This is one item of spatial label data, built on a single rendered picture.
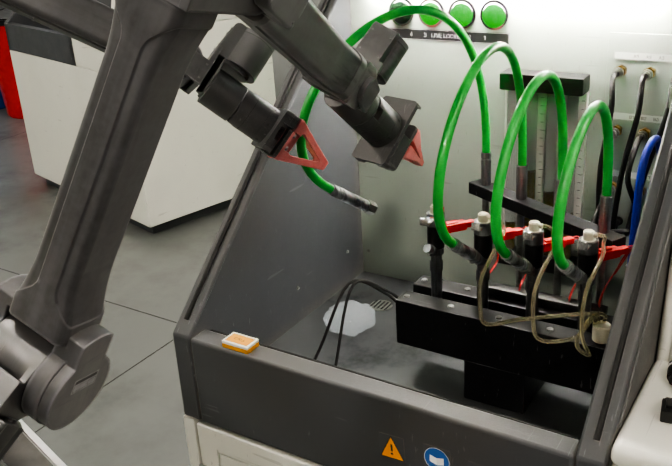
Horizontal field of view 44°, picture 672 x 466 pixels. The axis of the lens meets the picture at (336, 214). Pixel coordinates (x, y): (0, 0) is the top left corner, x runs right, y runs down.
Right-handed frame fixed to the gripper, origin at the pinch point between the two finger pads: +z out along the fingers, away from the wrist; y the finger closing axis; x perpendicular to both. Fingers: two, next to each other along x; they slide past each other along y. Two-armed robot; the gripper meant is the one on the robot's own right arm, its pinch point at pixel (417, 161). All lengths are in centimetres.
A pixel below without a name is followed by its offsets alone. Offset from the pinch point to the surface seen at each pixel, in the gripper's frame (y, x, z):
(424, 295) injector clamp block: -14.9, 2.6, 19.7
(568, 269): -6.4, -25.3, 8.0
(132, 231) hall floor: -20, 285, 150
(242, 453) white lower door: -51, 17, 15
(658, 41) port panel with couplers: 36.1, -15.6, 18.9
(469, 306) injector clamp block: -13.5, -5.2, 21.1
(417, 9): 20.8, 7.8, -7.5
